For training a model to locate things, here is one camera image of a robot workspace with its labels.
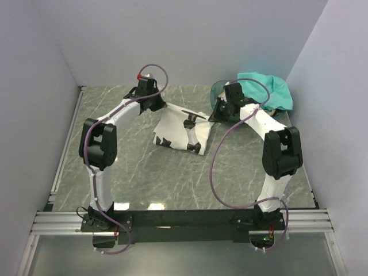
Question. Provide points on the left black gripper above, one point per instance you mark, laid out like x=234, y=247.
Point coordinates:
x=160, y=104

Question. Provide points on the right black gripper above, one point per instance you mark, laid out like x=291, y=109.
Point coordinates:
x=216, y=116

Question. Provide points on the white printed t shirt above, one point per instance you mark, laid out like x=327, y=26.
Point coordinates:
x=183, y=129

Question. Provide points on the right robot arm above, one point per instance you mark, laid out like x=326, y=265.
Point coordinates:
x=282, y=152

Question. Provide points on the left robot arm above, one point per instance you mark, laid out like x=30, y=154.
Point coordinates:
x=98, y=142

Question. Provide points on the beige t shirt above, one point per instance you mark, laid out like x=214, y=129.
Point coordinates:
x=222, y=96

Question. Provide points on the teal plastic laundry basket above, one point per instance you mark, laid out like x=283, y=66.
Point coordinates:
x=218, y=87

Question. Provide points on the teal t shirt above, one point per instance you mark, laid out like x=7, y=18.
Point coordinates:
x=280, y=96

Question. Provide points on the black base crossbar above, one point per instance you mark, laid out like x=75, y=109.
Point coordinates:
x=150, y=226

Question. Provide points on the aluminium frame rail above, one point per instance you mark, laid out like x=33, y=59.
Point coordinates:
x=69, y=223

